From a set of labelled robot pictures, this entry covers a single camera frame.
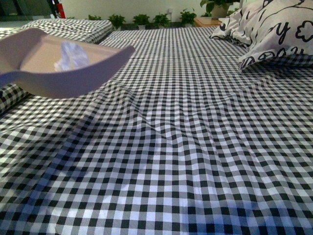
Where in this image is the folded gingham blanket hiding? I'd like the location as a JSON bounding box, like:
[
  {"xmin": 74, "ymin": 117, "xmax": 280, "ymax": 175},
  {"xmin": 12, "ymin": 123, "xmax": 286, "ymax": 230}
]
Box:
[{"xmin": 0, "ymin": 19, "xmax": 113, "ymax": 44}]

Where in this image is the small potted plant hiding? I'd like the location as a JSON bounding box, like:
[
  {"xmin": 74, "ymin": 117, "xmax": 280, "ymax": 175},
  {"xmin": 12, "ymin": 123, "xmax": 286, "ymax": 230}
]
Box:
[
  {"xmin": 133, "ymin": 14, "xmax": 150, "ymax": 30},
  {"xmin": 108, "ymin": 14, "xmax": 126, "ymax": 31},
  {"xmin": 153, "ymin": 14, "xmax": 171, "ymax": 27},
  {"xmin": 180, "ymin": 9, "xmax": 197, "ymax": 27}
]

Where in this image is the far wooden bedside table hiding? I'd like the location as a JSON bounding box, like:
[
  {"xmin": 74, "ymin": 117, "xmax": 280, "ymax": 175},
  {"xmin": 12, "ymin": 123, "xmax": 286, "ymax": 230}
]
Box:
[{"xmin": 194, "ymin": 17, "xmax": 222, "ymax": 27}]

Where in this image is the white pillow black lettering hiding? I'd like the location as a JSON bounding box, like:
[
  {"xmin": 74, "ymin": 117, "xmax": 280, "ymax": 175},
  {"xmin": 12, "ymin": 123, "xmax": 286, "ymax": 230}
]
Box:
[{"xmin": 210, "ymin": 0, "xmax": 313, "ymax": 70}]

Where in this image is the white tissue trash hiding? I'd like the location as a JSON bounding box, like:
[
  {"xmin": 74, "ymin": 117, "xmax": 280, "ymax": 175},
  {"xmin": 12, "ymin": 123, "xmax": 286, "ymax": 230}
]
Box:
[{"xmin": 54, "ymin": 41, "xmax": 90, "ymax": 71}]

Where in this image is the beige plastic dustpan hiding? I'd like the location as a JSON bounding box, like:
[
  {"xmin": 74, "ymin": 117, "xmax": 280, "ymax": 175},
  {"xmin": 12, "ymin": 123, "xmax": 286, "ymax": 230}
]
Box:
[{"xmin": 0, "ymin": 28, "xmax": 135, "ymax": 98}]

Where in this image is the potted plant on table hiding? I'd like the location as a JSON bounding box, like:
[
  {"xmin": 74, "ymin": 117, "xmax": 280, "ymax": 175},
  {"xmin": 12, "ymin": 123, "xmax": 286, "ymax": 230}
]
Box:
[{"xmin": 200, "ymin": 0, "xmax": 243, "ymax": 19}]

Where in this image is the black white gingham bed sheet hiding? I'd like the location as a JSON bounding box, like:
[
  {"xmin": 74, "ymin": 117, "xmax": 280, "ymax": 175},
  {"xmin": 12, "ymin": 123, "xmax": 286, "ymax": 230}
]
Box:
[{"xmin": 0, "ymin": 28, "xmax": 313, "ymax": 235}]

